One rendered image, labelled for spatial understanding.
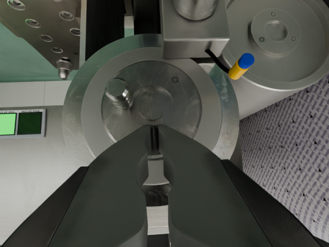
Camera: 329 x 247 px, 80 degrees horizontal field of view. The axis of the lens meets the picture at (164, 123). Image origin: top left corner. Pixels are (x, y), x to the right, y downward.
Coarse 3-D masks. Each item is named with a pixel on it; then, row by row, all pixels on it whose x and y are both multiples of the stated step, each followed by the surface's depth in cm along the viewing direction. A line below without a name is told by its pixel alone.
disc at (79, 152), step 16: (112, 48) 17; (128, 48) 17; (96, 64) 17; (208, 64) 17; (80, 80) 17; (224, 80) 17; (80, 96) 16; (224, 96) 17; (64, 112) 16; (224, 112) 17; (64, 128) 16; (80, 128) 16; (224, 128) 16; (80, 144) 16; (224, 144) 16; (80, 160) 16; (144, 192) 15; (160, 192) 15
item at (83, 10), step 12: (84, 0) 19; (96, 0) 22; (108, 0) 29; (84, 12) 18; (96, 12) 22; (108, 12) 28; (84, 24) 18; (96, 24) 22; (108, 24) 28; (120, 24) 40; (84, 36) 18; (96, 36) 22; (108, 36) 28; (120, 36) 39; (84, 48) 18; (96, 48) 21; (84, 60) 18
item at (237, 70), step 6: (210, 54) 15; (246, 54) 12; (216, 60) 15; (240, 60) 12; (246, 60) 12; (252, 60) 12; (222, 66) 15; (234, 66) 13; (240, 66) 12; (246, 66) 12; (228, 72) 14; (234, 72) 13; (240, 72) 13; (234, 78) 14
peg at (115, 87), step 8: (112, 80) 12; (120, 80) 12; (112, 88) 12; (120, 88) 12; (128, 88) 12; (112, 96) 12; (120, 96) 12; (128, 96) 13; (120, 104) 13; (128, 104) 14
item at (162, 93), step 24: (120, 72) 15; (144, 72) 15; (168, 72) 15; (144, 96) 15; (168, 96) 15; (192, 96) 15; (120, 120) 14; (144, 120) 15; (168, 120) 15; (192, 120) 14
